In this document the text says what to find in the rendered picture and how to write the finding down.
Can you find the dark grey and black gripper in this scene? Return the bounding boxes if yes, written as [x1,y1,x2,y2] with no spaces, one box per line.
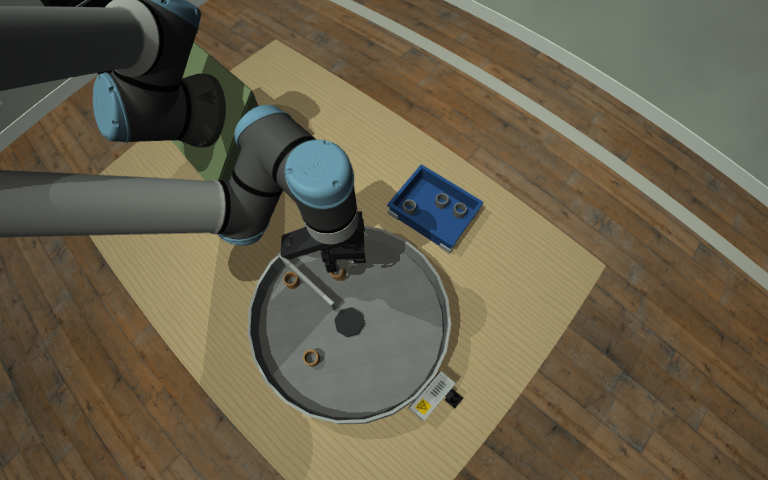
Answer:
[321,211,366,273]

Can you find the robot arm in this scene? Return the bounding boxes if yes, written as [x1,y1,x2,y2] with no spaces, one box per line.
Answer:
[0,0,359,260]

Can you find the blue crate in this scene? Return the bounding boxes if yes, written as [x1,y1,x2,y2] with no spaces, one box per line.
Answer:
[389,165,483,254]

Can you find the bronze bushing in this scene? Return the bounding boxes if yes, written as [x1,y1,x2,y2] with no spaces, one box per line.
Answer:
[330,268,346,281]
[303,350,320,367]
[283,272,300,289]

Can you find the grey metal sleeve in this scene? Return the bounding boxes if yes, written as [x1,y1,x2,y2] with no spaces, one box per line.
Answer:
[403,200,416,215]
[453,203,467,219]
[435,193,449,209]

